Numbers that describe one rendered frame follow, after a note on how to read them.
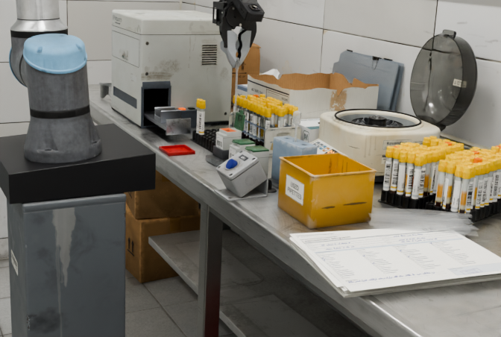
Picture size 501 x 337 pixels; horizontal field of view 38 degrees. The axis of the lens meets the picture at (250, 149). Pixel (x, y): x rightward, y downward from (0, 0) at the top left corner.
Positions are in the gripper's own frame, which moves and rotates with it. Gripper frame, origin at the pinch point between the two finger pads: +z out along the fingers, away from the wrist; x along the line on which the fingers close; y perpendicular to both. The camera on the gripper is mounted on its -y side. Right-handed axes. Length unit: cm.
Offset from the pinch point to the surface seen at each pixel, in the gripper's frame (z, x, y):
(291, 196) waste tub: 18.4, 9.9, -44.3
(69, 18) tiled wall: 4, -2, 163
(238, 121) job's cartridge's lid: 12.9, 2.0, -6.1
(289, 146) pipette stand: 13.0, 2.2, -29.8
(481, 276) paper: 21, -2, -81
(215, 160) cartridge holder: 20.9, 9.1, -8.8
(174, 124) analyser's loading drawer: 17.7, 9.5, 14.9
